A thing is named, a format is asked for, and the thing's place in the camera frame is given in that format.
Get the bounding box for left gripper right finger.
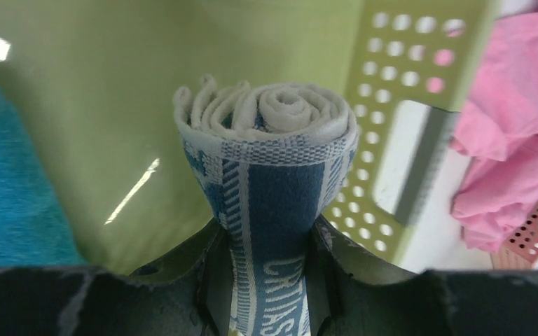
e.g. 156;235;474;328
305;217;538;335

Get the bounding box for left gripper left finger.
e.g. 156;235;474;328
0;220;232;335

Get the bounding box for blue white patterned cloth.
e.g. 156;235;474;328
173;75;359;335

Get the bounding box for blue towel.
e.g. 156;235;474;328
0;91;85;267

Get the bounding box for green plastic basket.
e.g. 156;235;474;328
0;1;498;274

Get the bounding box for pink plastic basket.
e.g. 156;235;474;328
490;178;538;271

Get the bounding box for pink towel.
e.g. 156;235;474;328
450;12;538;252

